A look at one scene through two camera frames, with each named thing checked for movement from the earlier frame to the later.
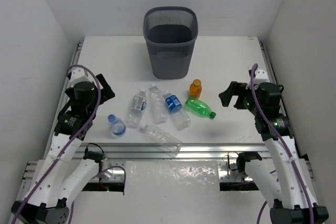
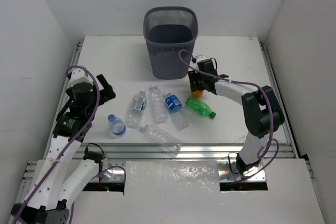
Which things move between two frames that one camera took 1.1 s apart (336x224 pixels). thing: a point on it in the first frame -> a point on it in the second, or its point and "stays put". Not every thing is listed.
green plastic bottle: (200, 107) stays put
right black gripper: (234, 88) -> (193, 76)
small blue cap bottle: (118, 127) stays put
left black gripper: (104, 91) stays put
